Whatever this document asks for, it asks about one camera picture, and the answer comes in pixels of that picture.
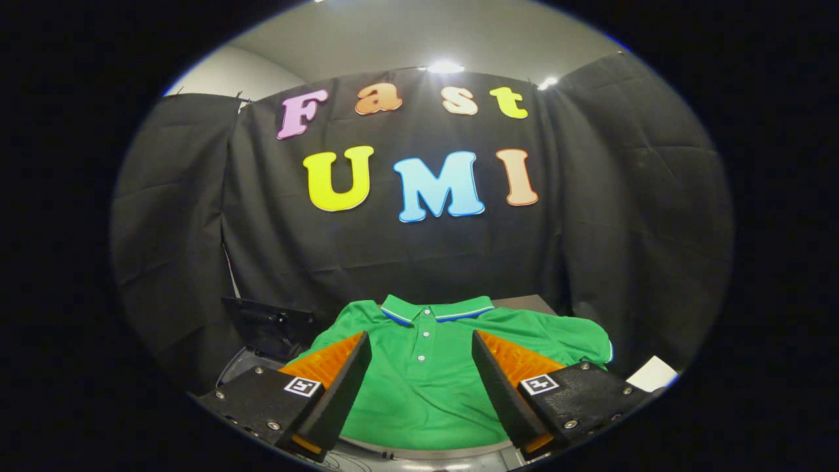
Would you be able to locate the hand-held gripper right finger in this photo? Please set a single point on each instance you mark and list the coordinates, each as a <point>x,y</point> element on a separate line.
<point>501,393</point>

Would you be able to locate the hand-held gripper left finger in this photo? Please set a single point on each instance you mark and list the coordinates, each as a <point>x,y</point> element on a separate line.
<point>341,393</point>

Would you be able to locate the green polo shirt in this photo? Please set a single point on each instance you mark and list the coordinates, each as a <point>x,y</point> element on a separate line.
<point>426,400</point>

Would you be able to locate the black backdrop cloth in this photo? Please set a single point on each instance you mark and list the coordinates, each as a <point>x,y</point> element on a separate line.
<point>393,255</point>

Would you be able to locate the white paper sheet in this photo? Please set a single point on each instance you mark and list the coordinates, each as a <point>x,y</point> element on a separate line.
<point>652,375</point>

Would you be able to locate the ceiling light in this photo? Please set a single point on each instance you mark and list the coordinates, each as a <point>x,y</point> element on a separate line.
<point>547,82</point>
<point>444,67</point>

